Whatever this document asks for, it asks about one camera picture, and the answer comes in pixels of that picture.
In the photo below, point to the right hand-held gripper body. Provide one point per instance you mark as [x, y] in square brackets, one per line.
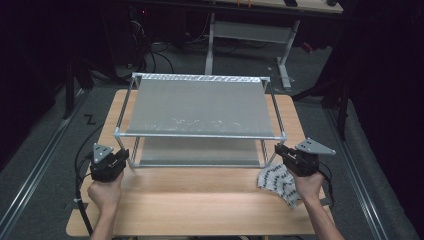
[306, 160]

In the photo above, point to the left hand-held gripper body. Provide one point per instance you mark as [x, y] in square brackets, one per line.
[101, 156]

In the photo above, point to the black-and-white striped cloth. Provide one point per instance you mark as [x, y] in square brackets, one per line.
[276, 181]

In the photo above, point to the grey two-tier shelf rack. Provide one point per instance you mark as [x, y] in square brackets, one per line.
[200, 106]

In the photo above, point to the person's right hand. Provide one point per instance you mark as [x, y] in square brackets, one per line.
[309, 186]

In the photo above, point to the person's left hand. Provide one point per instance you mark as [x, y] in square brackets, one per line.
[105, 195]

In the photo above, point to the grey tape piece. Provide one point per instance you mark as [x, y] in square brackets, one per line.
[326, 202]
[71, 206]

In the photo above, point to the black stand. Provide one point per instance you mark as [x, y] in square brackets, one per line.
[342, 113]
[69, 93]

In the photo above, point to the red object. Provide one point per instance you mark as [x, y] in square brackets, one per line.
[307, 47]

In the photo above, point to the white-legged wooden desk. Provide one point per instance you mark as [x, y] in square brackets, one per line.
[253, 31]

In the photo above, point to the dark computer tower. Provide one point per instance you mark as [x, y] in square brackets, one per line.
[136, 30]

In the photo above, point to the small black device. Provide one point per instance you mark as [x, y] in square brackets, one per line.
[332, 2]
[291, 2]

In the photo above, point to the metal floor rail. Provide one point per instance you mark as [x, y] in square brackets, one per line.
[32, 173]
[366, 200]

